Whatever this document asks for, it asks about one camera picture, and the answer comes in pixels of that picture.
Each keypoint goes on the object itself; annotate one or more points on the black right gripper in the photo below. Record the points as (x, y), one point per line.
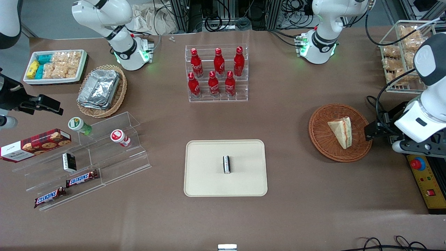
(9, 96)

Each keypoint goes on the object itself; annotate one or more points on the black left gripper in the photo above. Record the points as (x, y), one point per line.
(394, 116)

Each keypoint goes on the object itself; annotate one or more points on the triangular sandwich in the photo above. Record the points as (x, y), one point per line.
(341, 130)

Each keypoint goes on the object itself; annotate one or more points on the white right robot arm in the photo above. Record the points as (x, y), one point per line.
(104, 17)

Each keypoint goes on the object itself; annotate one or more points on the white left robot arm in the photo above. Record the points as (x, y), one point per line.
(418, 118)

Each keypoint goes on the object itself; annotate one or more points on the white rectangular snack tray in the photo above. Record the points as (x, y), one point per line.
(55, 81)

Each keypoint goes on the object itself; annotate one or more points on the round brown wicker basket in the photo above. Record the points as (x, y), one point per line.
(322, 137)

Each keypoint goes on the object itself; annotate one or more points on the aluminium foil tray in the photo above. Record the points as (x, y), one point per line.
(99, 89)

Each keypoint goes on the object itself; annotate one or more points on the light oval wicker basket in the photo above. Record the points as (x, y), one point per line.
(118, 94)

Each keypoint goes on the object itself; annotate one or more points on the beige plastic serving tray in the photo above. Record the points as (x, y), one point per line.
(205, 174)

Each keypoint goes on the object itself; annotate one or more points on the teal snack packet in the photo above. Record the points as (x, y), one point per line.
(39, 71)
(45, 59)

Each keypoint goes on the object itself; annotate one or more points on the clear rice cracker bag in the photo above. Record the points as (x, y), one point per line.
(66, 57)
(54, 70)
(72, 69)

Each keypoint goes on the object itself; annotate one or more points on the yellow snack packet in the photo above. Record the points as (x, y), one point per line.
(33, 69)

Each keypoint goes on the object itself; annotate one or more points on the green lidded cup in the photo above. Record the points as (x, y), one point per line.
(77, 124)

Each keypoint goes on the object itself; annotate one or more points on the red tartan cookie box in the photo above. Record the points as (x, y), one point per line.
(35, 144)

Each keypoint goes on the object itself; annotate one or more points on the small black white box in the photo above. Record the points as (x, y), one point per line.
(69, 162)
(227, 164)

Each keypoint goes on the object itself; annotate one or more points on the clear fried snack bag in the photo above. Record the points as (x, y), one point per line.
(391, 63)
(392, 51)
(411, 32)
(414, 43)

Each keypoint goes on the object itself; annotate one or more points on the yellow black emergency stop box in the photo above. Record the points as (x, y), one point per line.
(427, 184)

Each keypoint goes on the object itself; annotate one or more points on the red lidded cup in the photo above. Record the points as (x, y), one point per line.
(118, 136)

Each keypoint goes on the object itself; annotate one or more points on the Snickers chocolate bar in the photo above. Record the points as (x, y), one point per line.
(82, 179)
(50, 197)

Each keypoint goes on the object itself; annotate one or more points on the clear acrylic stepped shelf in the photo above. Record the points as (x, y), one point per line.
(118, 164)

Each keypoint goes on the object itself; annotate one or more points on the clear acrylic bottle rack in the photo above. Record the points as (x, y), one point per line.
(244, 98)

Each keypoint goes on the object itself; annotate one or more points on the crumpled white cloth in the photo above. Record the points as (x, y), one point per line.
(150, 21)

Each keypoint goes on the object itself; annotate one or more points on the red cola bottle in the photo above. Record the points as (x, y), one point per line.
(193, 87)
(239, 62)
(219, 64)
(213, 86)
(230, 85)
(196, 64)

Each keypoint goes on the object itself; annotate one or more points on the small white silver device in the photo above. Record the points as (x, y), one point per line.
(227, 247)

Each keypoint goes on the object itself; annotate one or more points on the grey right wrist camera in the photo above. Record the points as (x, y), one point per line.
(7, 122)

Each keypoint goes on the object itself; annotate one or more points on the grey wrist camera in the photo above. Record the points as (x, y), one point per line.
(7, 122)
(418, 147)

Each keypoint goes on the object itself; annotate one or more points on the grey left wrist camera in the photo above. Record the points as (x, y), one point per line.
(418, 147)

